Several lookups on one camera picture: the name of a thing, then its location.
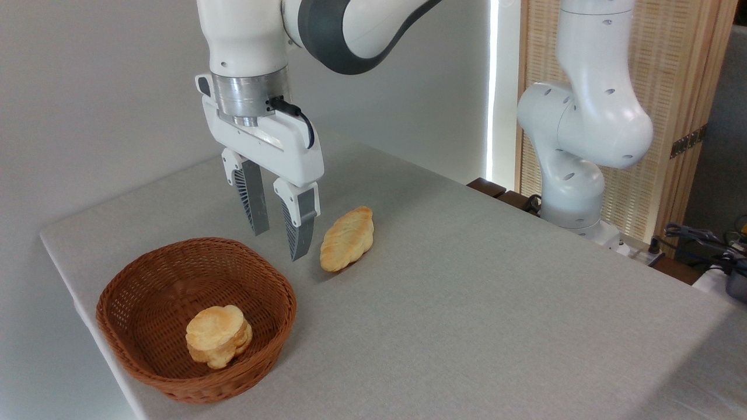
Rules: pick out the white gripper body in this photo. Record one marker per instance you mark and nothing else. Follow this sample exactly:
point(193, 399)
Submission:
point(295, 154)

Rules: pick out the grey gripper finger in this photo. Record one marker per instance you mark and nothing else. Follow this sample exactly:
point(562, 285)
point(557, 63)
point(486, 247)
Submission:
point(299, 224)
point(252, 198)

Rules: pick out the oval bread loaf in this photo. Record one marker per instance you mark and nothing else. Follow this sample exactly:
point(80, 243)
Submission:
point(347, 239)

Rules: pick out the brown wicker basket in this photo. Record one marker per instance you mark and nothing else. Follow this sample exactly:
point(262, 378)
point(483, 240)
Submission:
point(146, 274)

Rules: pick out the grey tablecloth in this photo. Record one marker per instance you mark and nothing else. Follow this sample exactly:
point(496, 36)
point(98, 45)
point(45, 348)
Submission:
point(467, 315)

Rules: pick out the round flat bread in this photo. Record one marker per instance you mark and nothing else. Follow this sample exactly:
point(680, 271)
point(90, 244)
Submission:
point(217, 332)

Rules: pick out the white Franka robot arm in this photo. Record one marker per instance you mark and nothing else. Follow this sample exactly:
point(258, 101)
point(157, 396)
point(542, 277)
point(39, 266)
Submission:
point(245, 35)

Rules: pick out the wooden bamboo folding screen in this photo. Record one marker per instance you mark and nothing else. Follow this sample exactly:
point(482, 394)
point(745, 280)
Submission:
point(677, 64)

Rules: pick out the metal screen hinge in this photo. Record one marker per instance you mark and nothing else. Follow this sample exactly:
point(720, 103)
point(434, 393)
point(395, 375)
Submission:
point(688, 142)

